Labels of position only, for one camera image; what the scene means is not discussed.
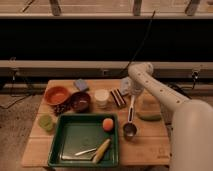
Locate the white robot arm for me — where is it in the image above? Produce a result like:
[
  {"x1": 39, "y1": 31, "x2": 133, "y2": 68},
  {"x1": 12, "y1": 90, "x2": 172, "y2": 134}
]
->
[{"x1": 128, "y1": 62, "x2": 213, "y2": 171}]

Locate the blue sponge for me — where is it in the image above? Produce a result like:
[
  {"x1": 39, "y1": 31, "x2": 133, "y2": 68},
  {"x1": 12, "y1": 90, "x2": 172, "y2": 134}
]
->
[{"x1": 74, "y1": 79, "x2": 89, "y2": 91}]

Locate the white paper cup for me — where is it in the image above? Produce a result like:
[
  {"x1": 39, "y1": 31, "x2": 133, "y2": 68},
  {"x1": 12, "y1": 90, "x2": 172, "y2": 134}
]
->
[{"x1": 94, "y1": 89, "x2": 109, "y2": 108}]

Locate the green plastic tray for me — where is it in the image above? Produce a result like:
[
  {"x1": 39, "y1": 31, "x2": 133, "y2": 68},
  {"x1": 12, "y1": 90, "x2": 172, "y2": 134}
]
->
[{"x1": 48, "y1": 114, "x2": 119, "y2": 168}]

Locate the white handled brush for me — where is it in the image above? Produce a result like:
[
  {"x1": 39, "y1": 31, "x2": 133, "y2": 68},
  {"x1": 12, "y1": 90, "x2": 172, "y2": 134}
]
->
[{"x1": 128, "y1": 95, "x2": 135, "y2": 123}]

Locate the bunch of dark grapes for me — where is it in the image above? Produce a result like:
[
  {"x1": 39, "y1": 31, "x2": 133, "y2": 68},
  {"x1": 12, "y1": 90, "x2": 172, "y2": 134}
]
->
[{"x1": 53, "y1": 104, "x2": 70, "y2": 116}]

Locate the striped brown block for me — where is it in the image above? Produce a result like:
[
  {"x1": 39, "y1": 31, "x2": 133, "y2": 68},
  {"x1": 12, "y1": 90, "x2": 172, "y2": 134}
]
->
[{"x1": 110, "y1": 89, "x2": 126, "y2": 108}]

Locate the black cable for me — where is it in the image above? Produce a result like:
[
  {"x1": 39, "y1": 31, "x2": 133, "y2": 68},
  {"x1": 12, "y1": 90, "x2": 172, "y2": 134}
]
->
[{"x1": 119, "y1": 9, "x2": 157, "y2": 76}]

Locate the small metal cup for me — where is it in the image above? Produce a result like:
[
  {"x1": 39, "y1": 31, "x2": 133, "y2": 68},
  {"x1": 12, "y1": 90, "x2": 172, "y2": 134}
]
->
[{"x1": 123, "y1": 123, "x2": 137, "y2": 140}]

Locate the green pea pod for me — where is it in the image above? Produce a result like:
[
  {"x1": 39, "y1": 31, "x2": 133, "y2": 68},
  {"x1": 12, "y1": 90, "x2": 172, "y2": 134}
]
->
[{"x1": 136, "y1": 113, "x2": 162, "y2": 122}]

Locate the dark red bowl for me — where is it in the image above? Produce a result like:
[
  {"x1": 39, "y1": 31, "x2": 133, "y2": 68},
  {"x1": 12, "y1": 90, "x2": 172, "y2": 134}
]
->
[{"x1": 70, "y1": 92, "x2": 91, "y2": 113}]

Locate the orange bowl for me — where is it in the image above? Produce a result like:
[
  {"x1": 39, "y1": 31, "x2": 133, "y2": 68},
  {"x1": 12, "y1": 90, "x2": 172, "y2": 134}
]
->
[{"x1": 44, "y1": 86, "x2": 70, "y2": 106}]

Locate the light blue cloth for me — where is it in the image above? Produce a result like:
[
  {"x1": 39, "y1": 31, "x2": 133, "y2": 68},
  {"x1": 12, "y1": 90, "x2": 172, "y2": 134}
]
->
[{"x1": 120, "y1": 77, "x2": 131, "y2": 96}]

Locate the orange ball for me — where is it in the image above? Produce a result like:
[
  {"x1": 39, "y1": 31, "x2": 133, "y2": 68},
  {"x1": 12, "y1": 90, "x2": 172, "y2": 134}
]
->
[{"x1": 102, "y1": 118, "x2": 114, "y2": 131}]

